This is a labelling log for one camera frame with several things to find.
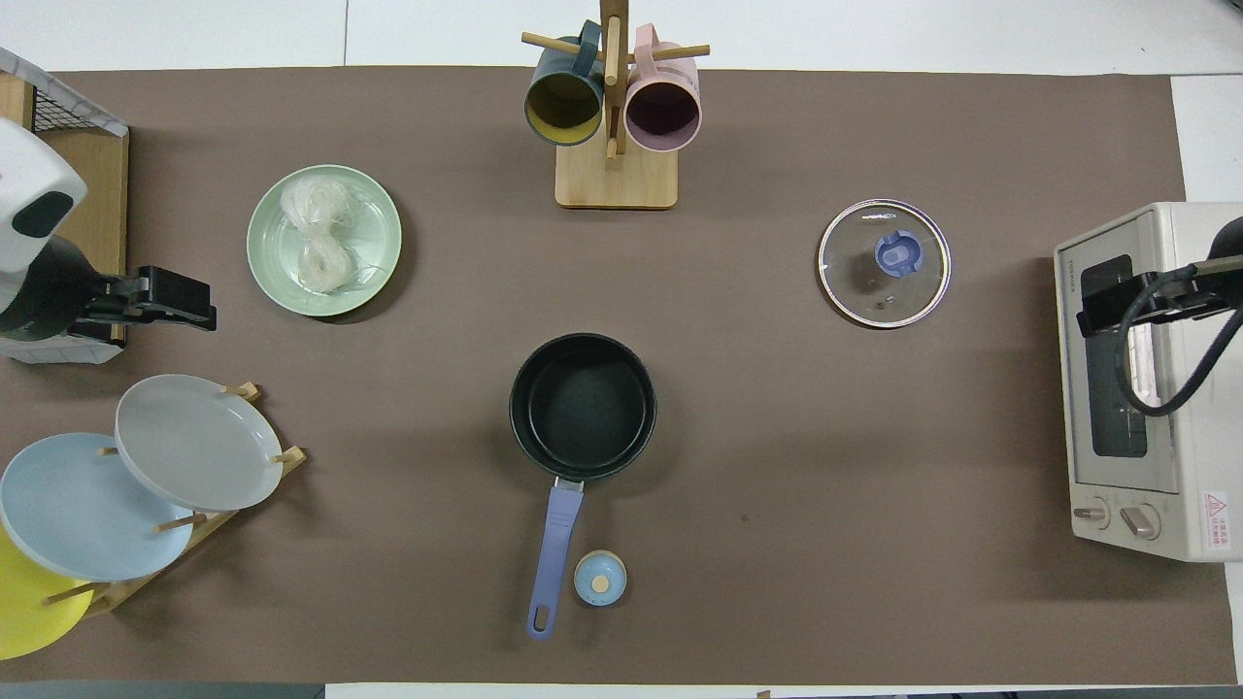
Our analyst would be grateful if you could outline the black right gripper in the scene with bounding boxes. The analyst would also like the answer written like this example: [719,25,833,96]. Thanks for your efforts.
[1076,272,1232,338]

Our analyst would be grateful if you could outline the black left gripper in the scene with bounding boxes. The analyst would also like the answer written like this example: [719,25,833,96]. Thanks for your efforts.
[102,267,217,332]

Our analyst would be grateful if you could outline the white vermicelli bundle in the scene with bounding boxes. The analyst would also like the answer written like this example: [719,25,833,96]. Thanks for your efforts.
[280,175,382,295]

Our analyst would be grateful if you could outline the glass lid with blue knob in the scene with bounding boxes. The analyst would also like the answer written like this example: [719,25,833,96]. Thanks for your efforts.
[818,199,952,329]

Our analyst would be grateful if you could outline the grey plate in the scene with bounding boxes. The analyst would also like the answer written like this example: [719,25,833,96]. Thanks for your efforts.
[115,374,285,513]

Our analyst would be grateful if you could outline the green plate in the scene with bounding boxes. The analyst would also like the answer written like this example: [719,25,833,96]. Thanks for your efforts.
[246,164,403,318]

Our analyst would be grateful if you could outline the light blue plate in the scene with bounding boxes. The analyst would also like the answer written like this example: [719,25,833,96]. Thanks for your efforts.
[0,432,195,583]

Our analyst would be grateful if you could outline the wooden plate rack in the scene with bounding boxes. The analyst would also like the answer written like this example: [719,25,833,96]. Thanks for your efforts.
[39,382,308,619]

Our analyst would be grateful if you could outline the yellow plate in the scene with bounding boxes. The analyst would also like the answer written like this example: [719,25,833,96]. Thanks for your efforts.
[0,524,95,661]

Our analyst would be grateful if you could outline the dark brown wooden board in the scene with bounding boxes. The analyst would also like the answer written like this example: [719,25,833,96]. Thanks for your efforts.
[34,131,129,346]

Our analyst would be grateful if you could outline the cream toaster oven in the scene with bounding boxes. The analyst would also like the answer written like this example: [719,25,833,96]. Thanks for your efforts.
[1055,201,1243,563]

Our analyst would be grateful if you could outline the light wooden board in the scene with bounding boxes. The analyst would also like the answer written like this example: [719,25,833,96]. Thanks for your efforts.
[0,73,36,132]

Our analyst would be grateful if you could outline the brown table mat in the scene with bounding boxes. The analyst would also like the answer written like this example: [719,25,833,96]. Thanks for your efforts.
[0,66,1239,685]

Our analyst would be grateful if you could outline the teal mug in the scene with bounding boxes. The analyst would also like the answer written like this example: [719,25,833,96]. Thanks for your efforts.
[524,21,605,148]

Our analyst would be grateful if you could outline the wooden mug tree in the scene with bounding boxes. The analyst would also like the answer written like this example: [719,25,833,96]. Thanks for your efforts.
[521,0,711,210]

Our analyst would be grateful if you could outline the small blue jar with cork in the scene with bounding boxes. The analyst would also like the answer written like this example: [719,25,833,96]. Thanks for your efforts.
[573,549,628,608]

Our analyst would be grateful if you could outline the pink mug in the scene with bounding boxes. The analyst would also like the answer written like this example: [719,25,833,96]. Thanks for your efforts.
[624,24,702,153]

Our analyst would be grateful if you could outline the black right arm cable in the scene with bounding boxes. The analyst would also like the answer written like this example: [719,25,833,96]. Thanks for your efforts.
[1117,272,1243,418]

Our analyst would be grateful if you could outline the black wire basket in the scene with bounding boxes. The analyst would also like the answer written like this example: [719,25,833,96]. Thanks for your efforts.
[32,83,125,137]

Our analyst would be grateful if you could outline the dark pot with blue handle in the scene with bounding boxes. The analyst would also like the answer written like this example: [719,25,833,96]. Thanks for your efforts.
[509,333,658,641]

